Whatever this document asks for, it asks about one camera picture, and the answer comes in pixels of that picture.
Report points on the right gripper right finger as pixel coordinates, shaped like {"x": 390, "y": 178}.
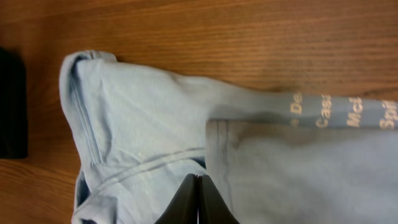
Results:
{"x": 211, "y": 207}

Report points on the light blue printed t-shirt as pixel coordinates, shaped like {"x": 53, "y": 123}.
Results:
{"x": 274, "y": 158}

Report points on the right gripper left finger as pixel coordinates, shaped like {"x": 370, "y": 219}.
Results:
{"x": 183, "y": 207}

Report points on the folded black garment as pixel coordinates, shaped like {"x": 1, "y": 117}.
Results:
{"x": 14, "y": 122}

